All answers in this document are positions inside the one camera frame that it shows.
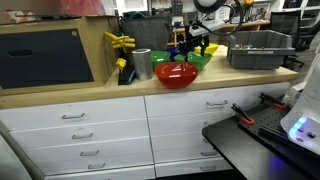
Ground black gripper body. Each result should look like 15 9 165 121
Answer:
181 31 211 51

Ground red plastic bowl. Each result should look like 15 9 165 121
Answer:
154 61 200 90

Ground blue plastic bowl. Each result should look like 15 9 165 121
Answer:
165 45 183 58

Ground yellow plastic bowl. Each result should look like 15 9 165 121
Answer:
193 42 220 56

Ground silver metal cylinder cup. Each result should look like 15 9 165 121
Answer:
131 48 154 81

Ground gray fabric basket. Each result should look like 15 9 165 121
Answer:
119 14 174 53

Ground teal cloth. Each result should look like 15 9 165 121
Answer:
124 10 148 20

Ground small yellow spring clamp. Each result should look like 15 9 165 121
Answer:
115 57 128 73

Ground gray plastic storage bin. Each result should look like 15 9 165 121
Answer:
226 29 297 71

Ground black orange bar clamp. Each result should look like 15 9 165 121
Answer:
258 92 288 111
230 102 256 127

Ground black office chair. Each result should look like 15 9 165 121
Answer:
269 9 320 68

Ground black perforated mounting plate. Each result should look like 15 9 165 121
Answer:
238 103 320 158

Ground white drawer cabinet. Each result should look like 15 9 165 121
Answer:
0 81 292 180

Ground red translucent sheet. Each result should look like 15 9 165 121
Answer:
59 0 108 17

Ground black robot table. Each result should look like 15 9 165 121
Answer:
201 103 320 180

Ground wooden box with black panel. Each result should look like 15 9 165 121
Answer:
0 15 121 98

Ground printed cardboard box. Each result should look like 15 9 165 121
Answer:
0 8 38 25

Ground gray curved object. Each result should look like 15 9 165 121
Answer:
0 119 46 180

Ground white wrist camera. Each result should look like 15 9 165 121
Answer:
188 19 226 37

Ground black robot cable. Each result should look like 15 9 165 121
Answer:
212 0 245 37

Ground metal drawer handle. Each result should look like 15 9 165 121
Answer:
199 165 217 172
87 162 107 170
61 112 87 120
200 150 219 157
205 100 230 108
79 149 101 157
71 132 95 140

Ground black tool with blue handle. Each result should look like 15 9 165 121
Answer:
117 64 137 86

